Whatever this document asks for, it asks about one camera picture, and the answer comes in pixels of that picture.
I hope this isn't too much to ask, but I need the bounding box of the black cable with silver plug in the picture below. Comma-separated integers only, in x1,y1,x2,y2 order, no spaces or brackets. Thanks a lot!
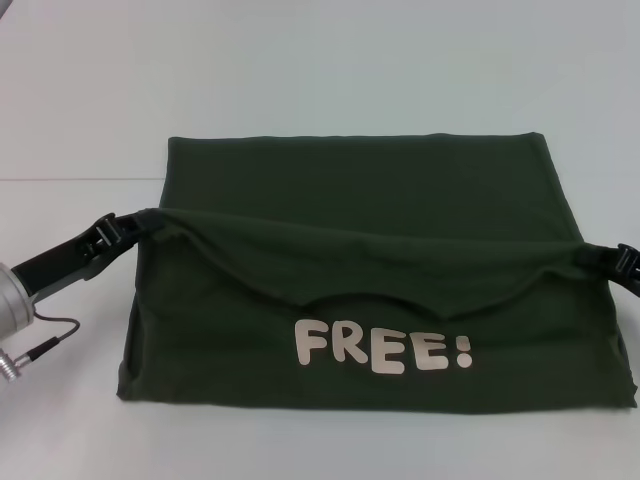
0,312,82,385

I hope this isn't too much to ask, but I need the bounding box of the dark green t-shirt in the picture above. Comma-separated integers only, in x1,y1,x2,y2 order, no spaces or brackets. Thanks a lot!
115,131,640,414

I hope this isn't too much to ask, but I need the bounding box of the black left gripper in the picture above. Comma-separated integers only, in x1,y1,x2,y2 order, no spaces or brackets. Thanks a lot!
9,208,167,302

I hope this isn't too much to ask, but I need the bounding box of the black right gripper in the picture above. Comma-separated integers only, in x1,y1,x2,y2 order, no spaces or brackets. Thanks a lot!
573,242,640,302

